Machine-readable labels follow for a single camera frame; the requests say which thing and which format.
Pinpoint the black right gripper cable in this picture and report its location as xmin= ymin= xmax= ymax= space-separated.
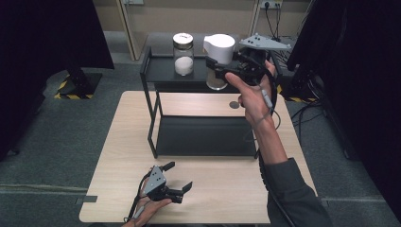
xmin=256 ymin=67 xmax=297 ymax=227

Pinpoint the black stand base striped edge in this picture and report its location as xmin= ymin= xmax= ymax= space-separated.
xmin=54 ymin=67 xmax=104 ymax=100

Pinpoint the person's left hand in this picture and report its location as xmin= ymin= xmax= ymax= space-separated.
xmin=122 ymin=178 xmax=173 ymax=227

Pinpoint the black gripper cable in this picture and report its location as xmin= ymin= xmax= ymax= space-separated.
xmin=256 ymin=67 xmax=297 ymax=227
xmin=125 ymin=173 xmax=152 ymax=223

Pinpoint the black metal rack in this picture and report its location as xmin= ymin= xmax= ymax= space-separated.
xmin=139 ymin=46 xmax=282 ymax=160

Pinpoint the person's right hand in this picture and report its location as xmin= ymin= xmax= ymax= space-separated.
xmin=224 ymin=60 xmax=278 ymax=128

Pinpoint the white wall socket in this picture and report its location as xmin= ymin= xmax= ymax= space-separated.
xmin=259 ymin=0 xmax=284 ymax=9

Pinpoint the thin grey right gripper cable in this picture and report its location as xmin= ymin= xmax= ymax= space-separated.
xmin=244 ymin=88 xmax=282 ymax=143

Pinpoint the black power cable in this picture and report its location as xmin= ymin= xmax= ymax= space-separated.
xmin=264 ymin=2 xmax=276 ymax=40
xmin=273 ymin=5 xmax=284 ymax=42

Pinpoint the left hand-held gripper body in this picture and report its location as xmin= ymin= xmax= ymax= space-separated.
xmin=142 ymin=165 xmax=183 ymax=204

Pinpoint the glass jar with metal lid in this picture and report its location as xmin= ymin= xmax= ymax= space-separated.
xmin=172 ymin=32 xmax=195 ymax=77

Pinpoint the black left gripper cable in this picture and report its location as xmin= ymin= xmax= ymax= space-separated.
xmin=125 ymin=173 xmax=152 ymax=223

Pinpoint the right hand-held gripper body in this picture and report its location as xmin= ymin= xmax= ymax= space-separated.
xmin=232 ymin=32 xmax=292 ymax=87

